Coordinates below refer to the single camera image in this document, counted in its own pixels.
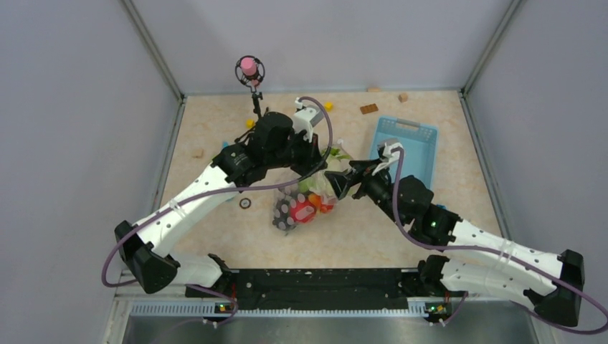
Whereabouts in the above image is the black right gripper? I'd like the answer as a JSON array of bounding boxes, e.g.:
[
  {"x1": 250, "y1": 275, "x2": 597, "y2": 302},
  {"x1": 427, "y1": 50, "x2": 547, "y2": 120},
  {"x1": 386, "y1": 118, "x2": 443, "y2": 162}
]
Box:
[{"x1": 326, "y1": 156, "x2": 407, "y2": 226}]

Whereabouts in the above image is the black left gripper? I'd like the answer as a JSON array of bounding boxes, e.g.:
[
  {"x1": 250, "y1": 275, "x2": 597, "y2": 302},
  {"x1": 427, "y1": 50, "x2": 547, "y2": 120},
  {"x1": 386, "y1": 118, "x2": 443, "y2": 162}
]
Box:
[{"x1": 267, "y1": 128, "x2": 328, "y2": 176}]

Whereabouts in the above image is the light blue plastic basket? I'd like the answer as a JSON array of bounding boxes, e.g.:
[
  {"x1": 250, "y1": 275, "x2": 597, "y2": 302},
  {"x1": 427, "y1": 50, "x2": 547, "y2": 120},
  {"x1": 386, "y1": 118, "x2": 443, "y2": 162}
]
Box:
[{"x1": 369, "y1": 116, "x2": 439, "y2": 189}]

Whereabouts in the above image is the white cauliflower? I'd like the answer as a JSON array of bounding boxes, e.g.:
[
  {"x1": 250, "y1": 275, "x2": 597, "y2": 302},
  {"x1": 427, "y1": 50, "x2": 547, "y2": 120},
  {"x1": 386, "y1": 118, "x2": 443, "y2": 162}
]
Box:
[{"x1": 298, "y1": 172, "x2": 336, "y2": 196}]

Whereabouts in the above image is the clear zip top bag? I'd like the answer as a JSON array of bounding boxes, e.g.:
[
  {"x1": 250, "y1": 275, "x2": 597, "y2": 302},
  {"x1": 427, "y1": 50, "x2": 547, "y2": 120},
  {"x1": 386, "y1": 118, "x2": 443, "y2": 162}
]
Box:
[{"x1": 274, "y1": 138, "x2": 350, "y2": 227}]

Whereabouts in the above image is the red pepper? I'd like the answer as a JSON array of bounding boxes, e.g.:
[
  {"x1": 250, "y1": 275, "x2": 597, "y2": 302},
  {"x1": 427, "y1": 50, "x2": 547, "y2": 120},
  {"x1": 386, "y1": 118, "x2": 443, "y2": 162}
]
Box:
[{"x1": 308, "y1": 193, "x2": 338, "y2": 214}]

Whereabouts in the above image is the red tomato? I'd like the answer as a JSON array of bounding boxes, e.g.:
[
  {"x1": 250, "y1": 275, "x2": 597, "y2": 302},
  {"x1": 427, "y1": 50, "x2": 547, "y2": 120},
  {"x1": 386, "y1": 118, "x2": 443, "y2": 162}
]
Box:
[{"x1": 289, "y1": 199, "x2": 317, "y2": 224}]

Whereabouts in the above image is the black grape bunch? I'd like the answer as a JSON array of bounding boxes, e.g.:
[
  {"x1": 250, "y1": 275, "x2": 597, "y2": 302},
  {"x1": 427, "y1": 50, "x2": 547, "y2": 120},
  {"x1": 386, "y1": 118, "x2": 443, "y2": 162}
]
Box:
[{"x1": 272, "y1": 189, "x2": 297, "y2": 233}]

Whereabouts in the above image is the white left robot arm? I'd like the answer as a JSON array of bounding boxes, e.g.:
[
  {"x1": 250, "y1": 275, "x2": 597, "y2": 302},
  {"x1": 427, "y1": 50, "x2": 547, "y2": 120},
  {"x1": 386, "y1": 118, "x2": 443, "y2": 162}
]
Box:
[{"x1": 114, "y1": 105, "x2": 330, "y2": 296}]

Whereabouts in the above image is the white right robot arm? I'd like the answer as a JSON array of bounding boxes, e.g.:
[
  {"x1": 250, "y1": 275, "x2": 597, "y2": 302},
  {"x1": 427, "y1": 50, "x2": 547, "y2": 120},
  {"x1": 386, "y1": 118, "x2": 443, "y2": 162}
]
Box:
[{"x1": 324, "y1": 143, "x2": 584, "y2": 328}]

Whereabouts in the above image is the pink microphone on tripod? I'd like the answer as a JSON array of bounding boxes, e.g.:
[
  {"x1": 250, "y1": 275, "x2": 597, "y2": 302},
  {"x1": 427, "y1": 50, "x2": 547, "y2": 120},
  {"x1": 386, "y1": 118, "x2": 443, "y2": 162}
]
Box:
[{"x1": 234, "y1": 55, "x2": 265, "y2": 120}]

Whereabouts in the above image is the brown brick block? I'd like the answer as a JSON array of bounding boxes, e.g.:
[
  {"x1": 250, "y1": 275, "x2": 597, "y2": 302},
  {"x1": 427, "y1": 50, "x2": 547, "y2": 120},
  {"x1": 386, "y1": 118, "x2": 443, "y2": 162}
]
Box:
[{"x1": 360, "y1": 103, "x2": 379, "y2": 115}]

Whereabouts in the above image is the small tan cube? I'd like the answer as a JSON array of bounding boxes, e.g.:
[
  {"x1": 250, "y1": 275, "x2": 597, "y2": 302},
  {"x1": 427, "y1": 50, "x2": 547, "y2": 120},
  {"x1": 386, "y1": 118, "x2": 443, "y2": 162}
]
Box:
[{"x1": 398, "y1": 92, "x2": 409, "y2": 103}]

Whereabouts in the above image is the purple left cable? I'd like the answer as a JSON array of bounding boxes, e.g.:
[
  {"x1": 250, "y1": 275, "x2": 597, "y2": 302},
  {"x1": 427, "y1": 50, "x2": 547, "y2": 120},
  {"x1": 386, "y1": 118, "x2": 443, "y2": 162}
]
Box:
[{"x1": 100, "y1": 96, "x2": 334, "y2": 328}]

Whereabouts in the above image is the purple cable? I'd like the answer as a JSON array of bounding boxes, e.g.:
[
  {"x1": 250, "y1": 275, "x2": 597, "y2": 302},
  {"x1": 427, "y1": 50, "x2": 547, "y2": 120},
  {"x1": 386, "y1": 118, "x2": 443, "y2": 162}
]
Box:
[
  {"x1": 100, "y1": 96, "x2": 334, "y2": 328},
  {"x1": 390, "y1": 147, "x2": 608, "y2": 336}
]

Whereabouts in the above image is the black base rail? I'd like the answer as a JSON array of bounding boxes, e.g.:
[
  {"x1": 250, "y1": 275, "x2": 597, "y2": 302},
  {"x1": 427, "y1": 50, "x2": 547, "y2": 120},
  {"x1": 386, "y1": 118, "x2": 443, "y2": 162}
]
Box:
[{"x1": 185, "y1": 268, "x2": 469, "y2": 312}]

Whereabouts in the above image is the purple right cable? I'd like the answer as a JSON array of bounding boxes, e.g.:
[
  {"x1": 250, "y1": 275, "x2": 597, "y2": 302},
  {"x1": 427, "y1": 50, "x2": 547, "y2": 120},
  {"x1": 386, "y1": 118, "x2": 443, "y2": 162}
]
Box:
[{"x1": 390, "y1": 147, "x2": 608, "y2": 336}]

